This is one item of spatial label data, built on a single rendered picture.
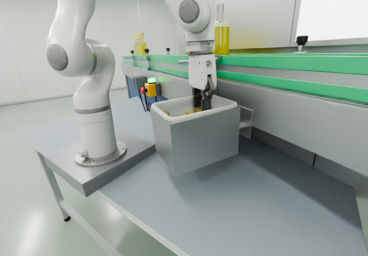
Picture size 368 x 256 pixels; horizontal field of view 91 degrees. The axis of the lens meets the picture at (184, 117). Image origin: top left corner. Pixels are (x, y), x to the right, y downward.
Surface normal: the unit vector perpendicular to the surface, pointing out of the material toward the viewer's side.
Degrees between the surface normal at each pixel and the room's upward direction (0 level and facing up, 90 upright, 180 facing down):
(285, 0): 90
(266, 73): 90
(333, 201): 0
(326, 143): 90
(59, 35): 60
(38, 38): 90
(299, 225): 0
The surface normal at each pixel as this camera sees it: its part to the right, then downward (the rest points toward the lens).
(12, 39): 0.44, 0.29
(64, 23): -0.01, -0.07
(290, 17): -0.90, 0.21
